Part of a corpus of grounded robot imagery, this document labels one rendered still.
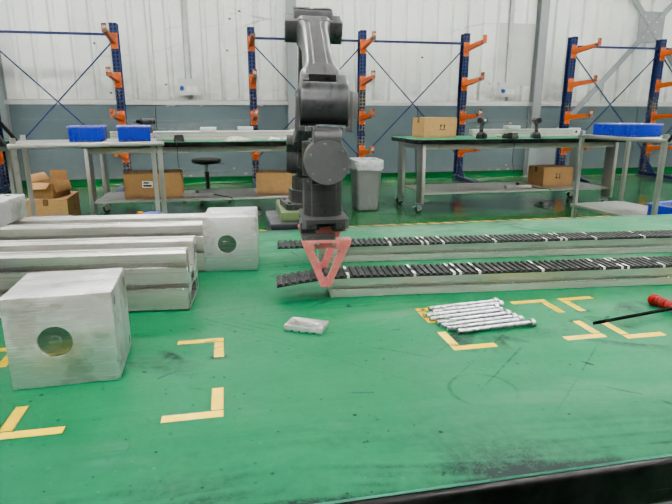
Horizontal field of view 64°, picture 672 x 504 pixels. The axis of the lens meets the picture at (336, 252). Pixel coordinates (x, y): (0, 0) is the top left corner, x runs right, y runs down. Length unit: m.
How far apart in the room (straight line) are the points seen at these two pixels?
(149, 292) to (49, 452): 0.32
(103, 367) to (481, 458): 0.37
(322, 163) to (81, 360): 0.35
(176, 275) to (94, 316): 0.20
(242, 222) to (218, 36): 7.61
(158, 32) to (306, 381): 8.10
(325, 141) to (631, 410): 0.43
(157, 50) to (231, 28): 1.09
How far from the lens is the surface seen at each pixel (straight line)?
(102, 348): 0.60
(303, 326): 0.67
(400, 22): 8.93
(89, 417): 0.55
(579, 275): 0.92
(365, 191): 5.90
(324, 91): 0.75
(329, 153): 0.68
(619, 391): 0.61
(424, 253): 1.01
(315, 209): 0.76
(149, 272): 0.77
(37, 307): 0.59
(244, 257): 0.94
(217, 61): 8.45
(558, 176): 6.80
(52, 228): 0.99
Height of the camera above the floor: 1.04
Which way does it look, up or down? 15 degrees down
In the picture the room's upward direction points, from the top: straight up
